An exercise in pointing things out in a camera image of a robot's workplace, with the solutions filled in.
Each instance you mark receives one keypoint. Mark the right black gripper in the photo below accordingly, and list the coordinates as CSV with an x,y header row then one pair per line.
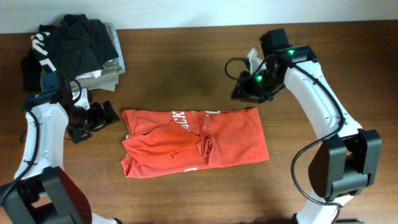
x,y
242,89

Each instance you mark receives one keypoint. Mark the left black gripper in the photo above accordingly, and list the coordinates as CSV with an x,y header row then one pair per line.
x,y
100,119

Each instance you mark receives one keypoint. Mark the orange red t-shirt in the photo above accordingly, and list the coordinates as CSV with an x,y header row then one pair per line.
x,y
168,142

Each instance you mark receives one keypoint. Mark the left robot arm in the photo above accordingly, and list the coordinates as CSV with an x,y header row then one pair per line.
x,y
41,191

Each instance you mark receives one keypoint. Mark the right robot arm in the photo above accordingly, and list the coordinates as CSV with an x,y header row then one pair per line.
x,y
347,158

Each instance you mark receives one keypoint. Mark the khaki folded garment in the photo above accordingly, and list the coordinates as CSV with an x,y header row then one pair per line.
x,y
105,79

